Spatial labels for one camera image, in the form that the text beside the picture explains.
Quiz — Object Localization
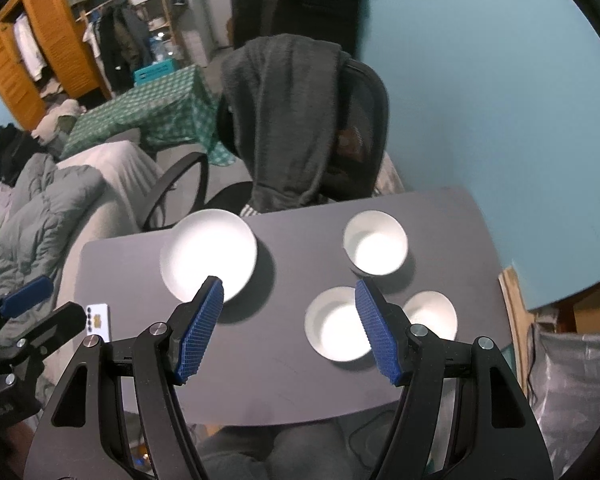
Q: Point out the white hanging shirt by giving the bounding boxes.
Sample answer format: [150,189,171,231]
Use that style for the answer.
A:
[12,14,46,81]

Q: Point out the dark jackets on rack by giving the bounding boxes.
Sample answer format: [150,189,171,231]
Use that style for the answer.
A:
[97,2,153,91]

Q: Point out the white bowl with grey outside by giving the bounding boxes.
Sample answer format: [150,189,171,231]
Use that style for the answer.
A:
[405,291,458,341]
[304,286,376,363]
[343,211,409,277]

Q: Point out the cardboard box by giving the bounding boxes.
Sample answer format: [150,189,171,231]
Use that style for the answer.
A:
[530,272,600,333]

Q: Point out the beige and green clothes pile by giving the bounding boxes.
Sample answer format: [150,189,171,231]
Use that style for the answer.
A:
[30,99,88,146]

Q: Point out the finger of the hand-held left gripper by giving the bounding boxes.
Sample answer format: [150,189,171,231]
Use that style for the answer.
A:
[0,275,55,323]
[0,301,87,386]

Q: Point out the black clothes pile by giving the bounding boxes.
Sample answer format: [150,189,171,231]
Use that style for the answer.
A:
[0,124,41,187]

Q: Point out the white smartphone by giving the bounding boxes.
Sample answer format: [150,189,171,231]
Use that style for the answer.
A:
[86,303,112,342]

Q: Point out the dark grey fleece hoodie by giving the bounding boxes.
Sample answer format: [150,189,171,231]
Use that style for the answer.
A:
[221,34,345,213]

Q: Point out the black mesh office chair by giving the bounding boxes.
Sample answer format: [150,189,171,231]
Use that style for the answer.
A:
[142,57,390,233]

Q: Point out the clear water jug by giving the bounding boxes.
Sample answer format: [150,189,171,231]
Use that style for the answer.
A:
[150,35,176,67]

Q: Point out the bed with beige sheet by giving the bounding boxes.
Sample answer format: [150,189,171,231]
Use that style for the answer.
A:
[35,140,168,411]

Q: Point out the blue plastic crate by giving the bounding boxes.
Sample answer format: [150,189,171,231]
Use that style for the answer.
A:
[132,60,177,86]

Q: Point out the white plate with black rim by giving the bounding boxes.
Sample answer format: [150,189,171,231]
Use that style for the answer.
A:
[160,209,258,303]

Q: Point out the green checked cloth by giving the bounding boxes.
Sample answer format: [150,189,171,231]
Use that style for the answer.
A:
[60,65,238,168]

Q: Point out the grey plastic bag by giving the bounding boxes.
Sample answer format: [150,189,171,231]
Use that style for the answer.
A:
[527,322,600,466]

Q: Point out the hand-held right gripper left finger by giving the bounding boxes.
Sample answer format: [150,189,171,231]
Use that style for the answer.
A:
[24,275,226,480]

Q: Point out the wooden louvred wardrobe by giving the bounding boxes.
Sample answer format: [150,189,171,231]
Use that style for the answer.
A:
[0,0,113,131]

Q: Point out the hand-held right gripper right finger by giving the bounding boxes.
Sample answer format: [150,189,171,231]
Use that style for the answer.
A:
[355,277,553,480]

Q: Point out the black hanging coat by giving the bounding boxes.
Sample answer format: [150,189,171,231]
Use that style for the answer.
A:
[228,0,383,58]

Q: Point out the brown cloth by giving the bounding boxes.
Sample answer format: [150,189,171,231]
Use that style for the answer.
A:
[336,127,363,157]

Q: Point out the grey puffer jacket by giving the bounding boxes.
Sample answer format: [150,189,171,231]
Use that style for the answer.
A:
[0,152,106,311]

